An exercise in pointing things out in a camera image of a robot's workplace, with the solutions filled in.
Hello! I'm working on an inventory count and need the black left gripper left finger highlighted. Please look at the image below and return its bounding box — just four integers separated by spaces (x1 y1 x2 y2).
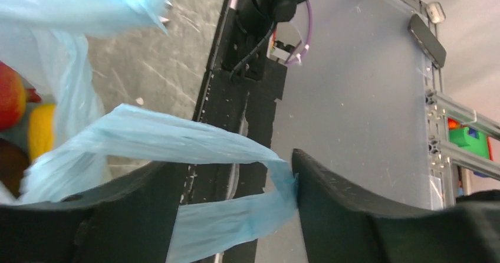
1 162 188 262

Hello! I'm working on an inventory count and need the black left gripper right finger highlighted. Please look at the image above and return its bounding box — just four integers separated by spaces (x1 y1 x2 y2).
292 149 499 262

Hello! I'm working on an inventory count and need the light blue printed plastic bag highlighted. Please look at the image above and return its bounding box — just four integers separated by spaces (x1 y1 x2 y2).
1 0 297 262

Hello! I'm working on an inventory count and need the brown fake fruit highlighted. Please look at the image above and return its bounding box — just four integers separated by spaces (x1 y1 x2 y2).
1 139 30 199

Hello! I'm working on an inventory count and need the yellow fake fruit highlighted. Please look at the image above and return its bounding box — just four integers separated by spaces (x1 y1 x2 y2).
28 104 56 163

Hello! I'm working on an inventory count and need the red fake apple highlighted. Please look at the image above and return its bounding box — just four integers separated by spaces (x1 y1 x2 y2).
1 63 27 130

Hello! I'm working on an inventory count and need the green plastic toy block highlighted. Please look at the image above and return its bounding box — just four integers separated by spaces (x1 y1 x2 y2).
448 118 493 160

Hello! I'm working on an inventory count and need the black phone-like device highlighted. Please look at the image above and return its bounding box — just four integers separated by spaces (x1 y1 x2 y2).
407 14 447 69

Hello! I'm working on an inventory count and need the aluminium extrusion frame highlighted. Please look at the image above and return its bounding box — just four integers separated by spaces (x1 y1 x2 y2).
400 0 499 209

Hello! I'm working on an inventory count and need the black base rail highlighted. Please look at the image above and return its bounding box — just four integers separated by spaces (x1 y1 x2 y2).
179 0 310 263

